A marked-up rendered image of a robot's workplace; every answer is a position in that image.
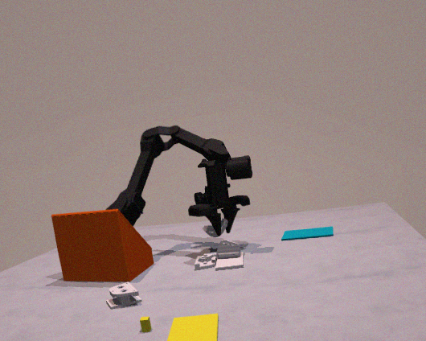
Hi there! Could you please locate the small olive-yellow block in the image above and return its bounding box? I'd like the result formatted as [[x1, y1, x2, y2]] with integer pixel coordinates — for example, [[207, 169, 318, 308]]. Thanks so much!
[[140, 317, 151, 332]]

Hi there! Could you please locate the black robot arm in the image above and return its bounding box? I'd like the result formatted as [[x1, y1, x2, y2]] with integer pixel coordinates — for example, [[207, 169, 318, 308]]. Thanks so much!
[[105, 125, 252, 226]]

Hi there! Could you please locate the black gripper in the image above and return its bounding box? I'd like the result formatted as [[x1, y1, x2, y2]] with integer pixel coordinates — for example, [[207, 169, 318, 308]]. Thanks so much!
[[188, 180, 250, 236]]

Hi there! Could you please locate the teal flat plate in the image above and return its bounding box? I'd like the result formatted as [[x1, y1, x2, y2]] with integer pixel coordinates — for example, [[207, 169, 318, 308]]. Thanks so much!
[[281, 226, 334, 240]]

